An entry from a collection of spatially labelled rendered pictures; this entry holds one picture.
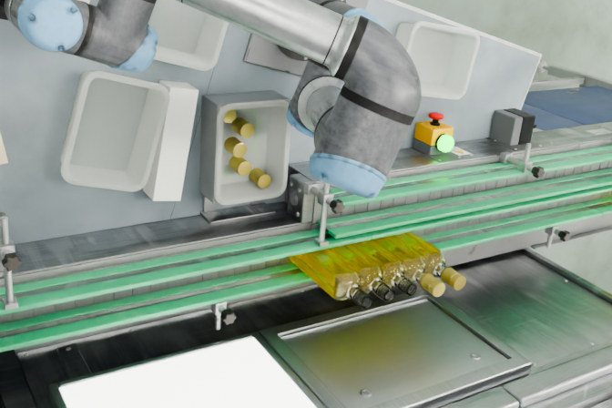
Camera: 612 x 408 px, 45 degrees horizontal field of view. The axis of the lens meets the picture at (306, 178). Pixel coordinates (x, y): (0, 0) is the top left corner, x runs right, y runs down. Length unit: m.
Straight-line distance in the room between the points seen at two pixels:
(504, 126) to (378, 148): 1.05
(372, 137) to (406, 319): 0.74
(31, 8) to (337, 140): 0.45
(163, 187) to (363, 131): 0.61
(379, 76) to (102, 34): 0.39
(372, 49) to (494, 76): 1.06
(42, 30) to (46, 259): 0.58
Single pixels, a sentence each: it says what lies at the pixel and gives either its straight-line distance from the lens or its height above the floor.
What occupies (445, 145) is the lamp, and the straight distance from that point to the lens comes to 1.88.
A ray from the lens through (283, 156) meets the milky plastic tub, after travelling 1.62.
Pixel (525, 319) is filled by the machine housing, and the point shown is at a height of 1.14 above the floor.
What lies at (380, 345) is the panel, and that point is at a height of 1.13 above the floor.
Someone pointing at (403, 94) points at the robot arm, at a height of 1.36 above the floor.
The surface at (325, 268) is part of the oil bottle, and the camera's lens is 1.55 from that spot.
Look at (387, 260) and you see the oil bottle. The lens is 1.60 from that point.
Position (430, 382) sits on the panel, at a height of 1.28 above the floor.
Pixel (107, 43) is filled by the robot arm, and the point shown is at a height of 1.13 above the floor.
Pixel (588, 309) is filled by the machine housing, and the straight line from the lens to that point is 2.00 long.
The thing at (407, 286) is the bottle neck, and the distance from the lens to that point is 1.55.
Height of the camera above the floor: 2.15
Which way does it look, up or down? 52 degrees down
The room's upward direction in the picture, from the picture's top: 124 degrees clockwise
